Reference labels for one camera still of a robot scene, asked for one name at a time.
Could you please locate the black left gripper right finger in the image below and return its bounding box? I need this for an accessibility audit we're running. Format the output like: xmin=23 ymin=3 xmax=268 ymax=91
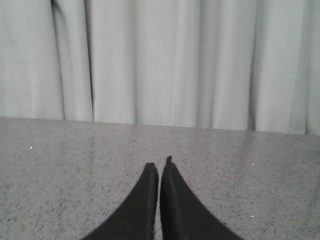
xmin=159 ymin=156 xmax=240 ymax=240

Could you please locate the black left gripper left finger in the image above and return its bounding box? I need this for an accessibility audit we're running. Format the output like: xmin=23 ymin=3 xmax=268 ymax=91
xmin=84 ymin=162 xmax=159 ymax=240

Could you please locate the grey curtain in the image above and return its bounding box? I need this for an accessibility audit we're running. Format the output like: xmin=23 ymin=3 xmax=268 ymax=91
xmin=0 ymin=0 xmax=320 ymax=135

